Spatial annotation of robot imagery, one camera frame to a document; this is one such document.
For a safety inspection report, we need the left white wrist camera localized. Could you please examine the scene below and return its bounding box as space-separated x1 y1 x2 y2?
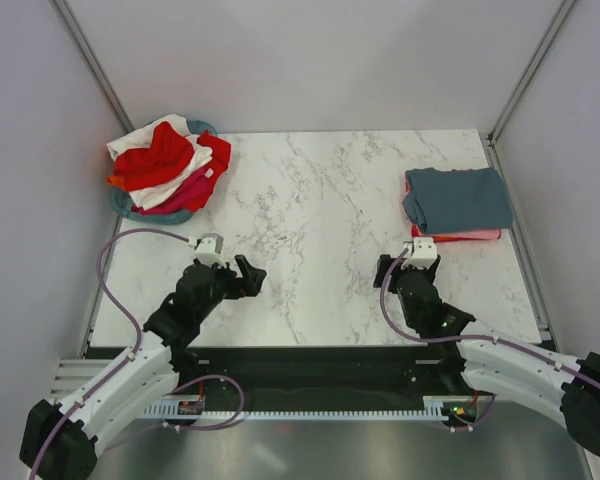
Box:
188 233 224 267

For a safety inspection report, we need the left aluminium frame post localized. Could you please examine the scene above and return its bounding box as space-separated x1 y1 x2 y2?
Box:
49 0 133 133

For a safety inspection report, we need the aluminium frame post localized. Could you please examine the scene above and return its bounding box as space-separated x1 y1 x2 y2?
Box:
481 0 579 146
49 0 133 133

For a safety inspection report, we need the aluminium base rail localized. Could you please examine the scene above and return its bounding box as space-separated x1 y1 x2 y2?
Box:
50 359 110 399

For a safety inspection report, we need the white slotted cable duct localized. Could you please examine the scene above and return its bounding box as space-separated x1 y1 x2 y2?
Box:
138 396 479 422

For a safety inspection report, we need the orange garment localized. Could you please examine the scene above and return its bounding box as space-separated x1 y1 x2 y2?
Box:
106 175 125 190

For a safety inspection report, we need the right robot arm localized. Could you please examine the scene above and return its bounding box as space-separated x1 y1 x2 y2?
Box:
373 254 600 457

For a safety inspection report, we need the folded red-orange t-shirt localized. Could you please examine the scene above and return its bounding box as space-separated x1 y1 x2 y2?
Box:
411 224 454 243

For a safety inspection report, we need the teal laundry basket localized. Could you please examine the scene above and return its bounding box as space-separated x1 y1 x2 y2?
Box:
106 114 231 225

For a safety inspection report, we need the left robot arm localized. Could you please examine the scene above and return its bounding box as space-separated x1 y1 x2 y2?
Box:
19 255 267 479

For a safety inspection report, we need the folded grey-blue t-shirt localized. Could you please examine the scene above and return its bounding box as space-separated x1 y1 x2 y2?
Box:
402 167 513 235

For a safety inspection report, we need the right aluminium frame post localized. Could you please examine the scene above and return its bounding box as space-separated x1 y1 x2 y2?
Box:
481 0 579 146

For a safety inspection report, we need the folded pink t-shirt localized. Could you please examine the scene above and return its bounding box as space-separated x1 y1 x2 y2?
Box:
435 229 502 242

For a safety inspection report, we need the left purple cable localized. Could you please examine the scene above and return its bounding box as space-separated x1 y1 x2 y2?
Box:
27 227 246 480

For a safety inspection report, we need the red t-shirt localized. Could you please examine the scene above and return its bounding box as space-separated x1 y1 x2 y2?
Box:
112 123 232 192

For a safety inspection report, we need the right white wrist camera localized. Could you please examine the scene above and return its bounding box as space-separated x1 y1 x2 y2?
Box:
403 237 438 263

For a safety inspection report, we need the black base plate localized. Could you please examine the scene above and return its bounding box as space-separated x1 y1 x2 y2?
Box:
171 346 488 411

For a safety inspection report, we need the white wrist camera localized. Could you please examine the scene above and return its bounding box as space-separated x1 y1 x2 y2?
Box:
188 233 224 267
403 237 438 263

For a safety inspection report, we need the magenta t-shirt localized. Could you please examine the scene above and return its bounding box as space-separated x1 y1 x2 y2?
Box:
131 168 220 215

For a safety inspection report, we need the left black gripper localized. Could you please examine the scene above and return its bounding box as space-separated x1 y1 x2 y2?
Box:
195 255 265 322

